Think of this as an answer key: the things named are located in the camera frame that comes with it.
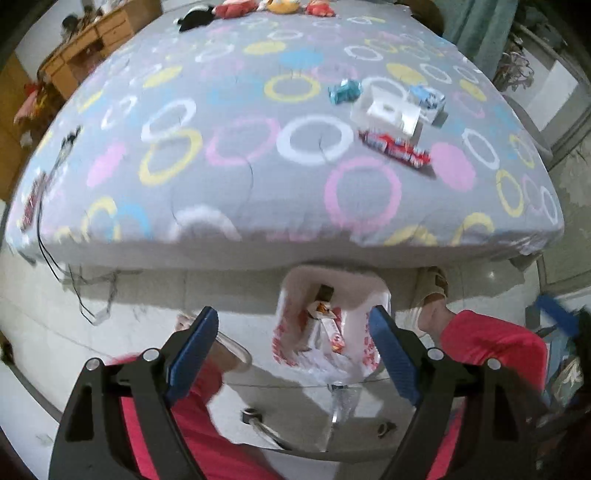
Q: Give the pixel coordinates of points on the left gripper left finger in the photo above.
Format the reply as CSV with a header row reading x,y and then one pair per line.
x,y
92,441

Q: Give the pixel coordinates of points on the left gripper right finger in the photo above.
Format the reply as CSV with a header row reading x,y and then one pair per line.
x,y
496,439

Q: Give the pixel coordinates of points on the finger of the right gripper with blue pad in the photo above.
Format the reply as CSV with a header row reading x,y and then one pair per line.
x,y
567,321

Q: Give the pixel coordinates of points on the white orange snack wrapper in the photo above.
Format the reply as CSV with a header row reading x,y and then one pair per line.
x,y
322,312

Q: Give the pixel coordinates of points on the white red plastic trash bag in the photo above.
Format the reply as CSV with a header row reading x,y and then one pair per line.
x,y
300,343

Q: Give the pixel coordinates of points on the red white candy wrapper strip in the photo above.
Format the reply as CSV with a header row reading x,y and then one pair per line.
x,y
396,148

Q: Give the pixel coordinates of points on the blue white small carton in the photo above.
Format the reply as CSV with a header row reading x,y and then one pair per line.
x,y
430,101

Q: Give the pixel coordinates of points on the white plastic packaging tray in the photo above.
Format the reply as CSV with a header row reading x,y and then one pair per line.
x,y
383,112

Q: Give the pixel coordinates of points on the blue candy wrapper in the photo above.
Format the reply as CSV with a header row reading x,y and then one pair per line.
x,y
347,91

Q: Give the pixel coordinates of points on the green patterned folded quilt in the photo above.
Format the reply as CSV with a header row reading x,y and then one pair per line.
x,y
564,375

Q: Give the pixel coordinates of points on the red trouser left leg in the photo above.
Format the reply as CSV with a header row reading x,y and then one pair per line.
x,y
216,456

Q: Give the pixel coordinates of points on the right foot beige slipper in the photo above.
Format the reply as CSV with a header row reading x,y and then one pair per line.
x,y
431,282

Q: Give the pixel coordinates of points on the foot beige slipper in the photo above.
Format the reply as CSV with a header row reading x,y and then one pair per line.
x,y
431,282
228,355

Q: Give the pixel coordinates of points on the left foot beige slipper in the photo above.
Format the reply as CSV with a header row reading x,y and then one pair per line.
x,y
228,355

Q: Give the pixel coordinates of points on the red device on bed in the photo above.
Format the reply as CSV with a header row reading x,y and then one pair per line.
x,y
32,201

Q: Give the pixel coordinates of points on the glass balcony door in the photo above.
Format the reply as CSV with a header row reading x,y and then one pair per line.
x,y
558,100

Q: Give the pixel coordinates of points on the bed with circle-pattern sheet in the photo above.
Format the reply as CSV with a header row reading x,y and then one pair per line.
x,y
218,148

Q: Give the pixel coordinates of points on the teal patterned curtain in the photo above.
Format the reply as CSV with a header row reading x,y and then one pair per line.
x,y
479,29

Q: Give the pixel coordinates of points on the wooden chair with clothes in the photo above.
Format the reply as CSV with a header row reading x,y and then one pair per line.
x,y
38,110

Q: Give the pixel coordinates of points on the wooden desk with drawers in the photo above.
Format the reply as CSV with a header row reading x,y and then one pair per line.
x,y
72,62

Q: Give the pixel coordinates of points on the small red plush toy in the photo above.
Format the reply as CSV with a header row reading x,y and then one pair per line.
x,y
319,8

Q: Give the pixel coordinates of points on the yellow white plush toy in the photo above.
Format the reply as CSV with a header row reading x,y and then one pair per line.
x,y
280,7

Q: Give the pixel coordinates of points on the black white plush toy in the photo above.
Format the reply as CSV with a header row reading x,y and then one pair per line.
x,y
198,16

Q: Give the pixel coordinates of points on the red octopus plush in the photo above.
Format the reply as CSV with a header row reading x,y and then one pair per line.
x,y
231,9

